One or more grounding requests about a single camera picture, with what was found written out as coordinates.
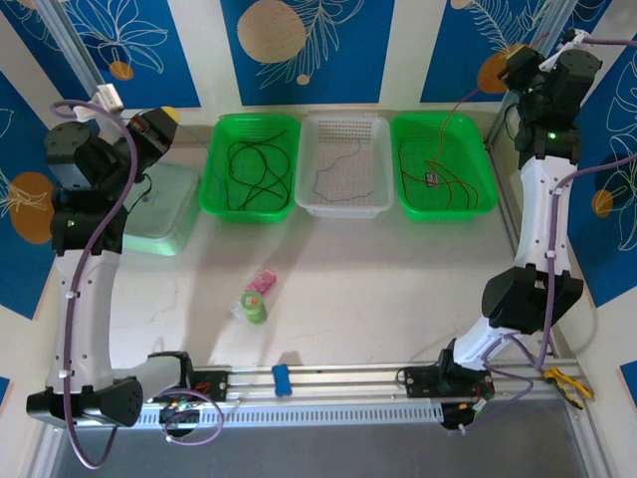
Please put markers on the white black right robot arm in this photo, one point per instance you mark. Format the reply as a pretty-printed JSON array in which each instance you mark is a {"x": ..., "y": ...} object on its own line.
[{"x": 540, "y": 214}]

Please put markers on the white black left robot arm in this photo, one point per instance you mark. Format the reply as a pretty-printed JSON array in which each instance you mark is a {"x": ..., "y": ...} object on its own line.
[{"x": 84, "y": 318}]

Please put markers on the light green lidded box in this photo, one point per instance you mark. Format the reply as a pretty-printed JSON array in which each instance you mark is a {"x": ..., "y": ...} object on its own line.
[{"x": 169, "y": 209}]

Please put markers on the green plastic basket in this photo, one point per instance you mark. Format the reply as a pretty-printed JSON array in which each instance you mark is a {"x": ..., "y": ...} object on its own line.
[
  {"x": 468, "y": 139},
  {"x": 214, "y": 199}
]

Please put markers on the small red white tag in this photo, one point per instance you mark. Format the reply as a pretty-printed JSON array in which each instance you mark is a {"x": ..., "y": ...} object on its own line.
[{"x": 432, "y": 180}]

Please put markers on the small pink box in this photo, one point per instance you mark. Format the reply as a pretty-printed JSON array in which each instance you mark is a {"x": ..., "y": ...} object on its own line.
[{"x": 261, "y": 281}]

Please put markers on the white perforated plastic basket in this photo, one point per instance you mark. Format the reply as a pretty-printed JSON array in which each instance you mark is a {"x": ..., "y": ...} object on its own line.
[{"x": 343, "y": 169}]

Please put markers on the green tape roll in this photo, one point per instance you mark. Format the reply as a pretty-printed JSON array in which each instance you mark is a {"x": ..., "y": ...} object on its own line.
[{"x": 253, "y": 309}]

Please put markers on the yellow black pliers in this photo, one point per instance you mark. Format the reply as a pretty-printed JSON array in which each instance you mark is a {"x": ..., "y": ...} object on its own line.
[{"x": 560, "y": 376}]

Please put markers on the blue clamp block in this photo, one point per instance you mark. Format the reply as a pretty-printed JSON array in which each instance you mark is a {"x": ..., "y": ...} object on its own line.
[{"x": 281, "y": 381}]

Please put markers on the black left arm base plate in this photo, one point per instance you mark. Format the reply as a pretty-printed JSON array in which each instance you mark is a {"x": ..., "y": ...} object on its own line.
[{"x": 214, "y": 386}]

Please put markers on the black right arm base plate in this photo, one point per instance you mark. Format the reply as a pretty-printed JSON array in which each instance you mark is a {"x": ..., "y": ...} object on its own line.
[{"x": 423, "y": 381}]

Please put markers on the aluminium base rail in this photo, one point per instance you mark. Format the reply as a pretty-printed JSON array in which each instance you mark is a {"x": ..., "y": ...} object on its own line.
[{"x": 348, "y": 378}]

